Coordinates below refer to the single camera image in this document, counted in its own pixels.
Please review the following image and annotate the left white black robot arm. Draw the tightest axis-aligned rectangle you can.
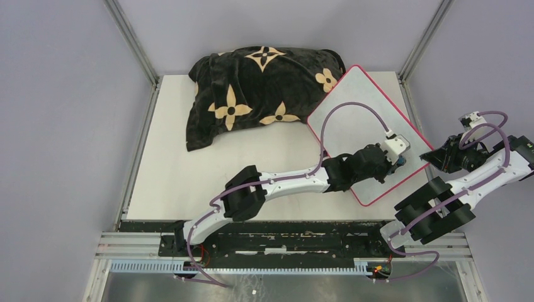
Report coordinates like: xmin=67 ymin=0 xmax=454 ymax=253
xmin=174 ymin=143 xmax=409 ymax=256

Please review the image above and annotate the black floral plush blanket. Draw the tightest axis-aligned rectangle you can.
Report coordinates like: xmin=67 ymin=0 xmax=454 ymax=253
xmin=185 ymin=46 xmax=346 ymax=152

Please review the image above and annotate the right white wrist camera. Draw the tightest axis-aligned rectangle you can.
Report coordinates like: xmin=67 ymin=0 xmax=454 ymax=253
xmin=458 ymin=111 xmax=487 ymax=132

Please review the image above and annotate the aluminium frame post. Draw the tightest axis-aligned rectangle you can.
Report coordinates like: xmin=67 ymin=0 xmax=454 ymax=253
xmin=397 ymin=0 xmax=455 ymax=83
xmin=103 ymin=0 xmax=159 ymax=86

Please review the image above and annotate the pink framed whiteboard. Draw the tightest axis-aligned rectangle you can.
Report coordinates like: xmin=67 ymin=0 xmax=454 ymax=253
xmin=307 ymin=65 xmax=432 ymax=206

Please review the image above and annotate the white slotted cable duct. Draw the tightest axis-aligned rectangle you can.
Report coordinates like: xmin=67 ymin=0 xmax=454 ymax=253
xmin=109 ymin=259 xmax=372 ymax=276

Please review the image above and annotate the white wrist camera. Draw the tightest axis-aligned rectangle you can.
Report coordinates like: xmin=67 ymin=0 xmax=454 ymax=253
xmin=380 ymin=135 xmax=411 ymax=164
xmin=458 ymin=111 xmax=487 ymax=132

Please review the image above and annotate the purple cable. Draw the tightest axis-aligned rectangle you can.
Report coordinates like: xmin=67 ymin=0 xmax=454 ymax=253
xmin=175 ymin=101 xmax=395 ymax=288
xmin=375 ymin=111 xmax=513 ymax=283

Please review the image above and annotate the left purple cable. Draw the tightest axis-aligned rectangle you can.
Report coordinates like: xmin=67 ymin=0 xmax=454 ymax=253
xmin=175 ymin=101 xmax=395 ymax=288

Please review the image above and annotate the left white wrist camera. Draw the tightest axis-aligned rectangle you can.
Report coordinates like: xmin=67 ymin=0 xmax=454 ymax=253
xmin=380 ymin=135 xmax=411 ymax=164

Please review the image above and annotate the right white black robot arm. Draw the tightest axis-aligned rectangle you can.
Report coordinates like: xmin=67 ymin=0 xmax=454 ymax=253
xmin=364 ymin=135 xmax=533 ymax=257

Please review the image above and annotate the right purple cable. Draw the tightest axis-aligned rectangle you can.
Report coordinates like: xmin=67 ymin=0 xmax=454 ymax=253
xmin=375 ymin=111 xmax=513 ymax=283

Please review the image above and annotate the right aluminium frame post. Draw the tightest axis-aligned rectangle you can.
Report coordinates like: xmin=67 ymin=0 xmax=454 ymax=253
xmin=397 ymin=0 xmax=455 ymax=83

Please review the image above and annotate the left aluminium frame post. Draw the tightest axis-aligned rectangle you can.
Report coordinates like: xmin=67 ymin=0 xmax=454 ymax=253
xmin=103 ymin=0 xmax=159 ymax=86

